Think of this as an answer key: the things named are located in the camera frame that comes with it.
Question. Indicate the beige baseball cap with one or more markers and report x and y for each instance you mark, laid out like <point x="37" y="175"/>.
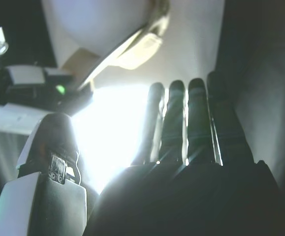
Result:
<point x="142" y="49"/>

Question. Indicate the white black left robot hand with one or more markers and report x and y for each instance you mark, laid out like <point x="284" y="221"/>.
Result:
<point x="181" y="196"/>

